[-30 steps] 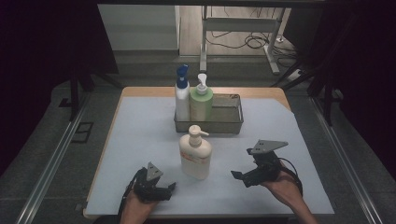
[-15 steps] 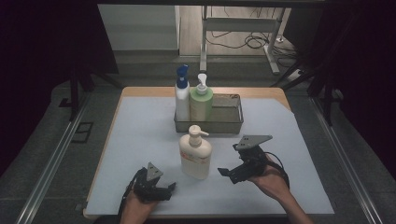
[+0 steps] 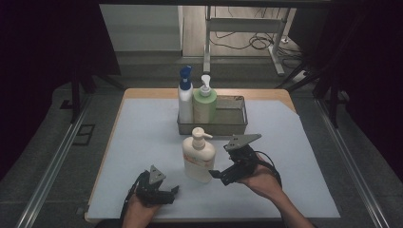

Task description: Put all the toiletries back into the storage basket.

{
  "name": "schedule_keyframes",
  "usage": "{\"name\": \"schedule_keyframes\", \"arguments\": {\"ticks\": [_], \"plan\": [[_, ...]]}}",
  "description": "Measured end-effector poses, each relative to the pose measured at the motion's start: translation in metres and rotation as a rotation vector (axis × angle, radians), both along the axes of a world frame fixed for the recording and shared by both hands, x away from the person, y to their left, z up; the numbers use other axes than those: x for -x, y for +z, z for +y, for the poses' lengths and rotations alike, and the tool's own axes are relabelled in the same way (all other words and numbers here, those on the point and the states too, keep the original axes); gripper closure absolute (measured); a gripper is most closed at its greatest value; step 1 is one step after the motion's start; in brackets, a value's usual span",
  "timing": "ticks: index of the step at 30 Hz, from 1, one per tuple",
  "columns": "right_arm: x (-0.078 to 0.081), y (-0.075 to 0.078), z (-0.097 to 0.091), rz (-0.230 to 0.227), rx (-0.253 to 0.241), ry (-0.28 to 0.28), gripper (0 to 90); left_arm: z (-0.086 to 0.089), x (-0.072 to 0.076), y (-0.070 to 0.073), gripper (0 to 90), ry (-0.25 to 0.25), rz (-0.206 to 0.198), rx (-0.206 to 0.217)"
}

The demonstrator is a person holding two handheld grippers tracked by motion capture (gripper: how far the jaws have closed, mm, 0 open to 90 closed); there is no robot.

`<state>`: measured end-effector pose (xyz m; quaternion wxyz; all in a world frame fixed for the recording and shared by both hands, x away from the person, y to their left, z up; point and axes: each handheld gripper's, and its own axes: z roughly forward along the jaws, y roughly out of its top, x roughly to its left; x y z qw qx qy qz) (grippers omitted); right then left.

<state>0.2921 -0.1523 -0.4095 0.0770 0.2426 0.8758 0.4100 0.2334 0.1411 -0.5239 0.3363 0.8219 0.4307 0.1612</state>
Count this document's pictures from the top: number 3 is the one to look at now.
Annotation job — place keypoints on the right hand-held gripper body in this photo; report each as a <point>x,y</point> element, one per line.
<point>244,163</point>

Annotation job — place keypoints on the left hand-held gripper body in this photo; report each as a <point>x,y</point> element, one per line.
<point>151,193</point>

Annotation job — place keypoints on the cream pump bottle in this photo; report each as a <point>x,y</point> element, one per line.
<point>198,161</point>

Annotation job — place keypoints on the grey metal mesh basket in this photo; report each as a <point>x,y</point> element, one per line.
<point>229,122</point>

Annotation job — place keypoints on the green pump bottle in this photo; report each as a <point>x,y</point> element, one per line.
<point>205,107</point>

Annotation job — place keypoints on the white bottle with blue pump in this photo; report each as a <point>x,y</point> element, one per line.
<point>185,104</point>

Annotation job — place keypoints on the person's left hand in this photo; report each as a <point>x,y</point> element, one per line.
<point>139,215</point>

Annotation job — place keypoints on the person's right hand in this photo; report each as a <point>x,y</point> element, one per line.
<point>264,183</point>

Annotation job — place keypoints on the white table mat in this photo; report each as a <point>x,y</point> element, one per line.
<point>142,142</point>

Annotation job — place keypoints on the white power strip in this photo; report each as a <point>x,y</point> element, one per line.
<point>301,75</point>

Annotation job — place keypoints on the black metal stand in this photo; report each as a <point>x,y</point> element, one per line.
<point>332,101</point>
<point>75,95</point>

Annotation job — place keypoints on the white cabinet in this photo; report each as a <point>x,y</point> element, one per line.
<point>142,28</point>

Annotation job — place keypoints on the dark curtain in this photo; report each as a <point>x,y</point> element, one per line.
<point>370,63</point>
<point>38,63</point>

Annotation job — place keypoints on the aluminium floor rail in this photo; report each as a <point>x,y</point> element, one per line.
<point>53,164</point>
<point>351,164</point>

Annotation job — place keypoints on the white desk frame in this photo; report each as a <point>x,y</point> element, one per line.
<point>244,25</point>

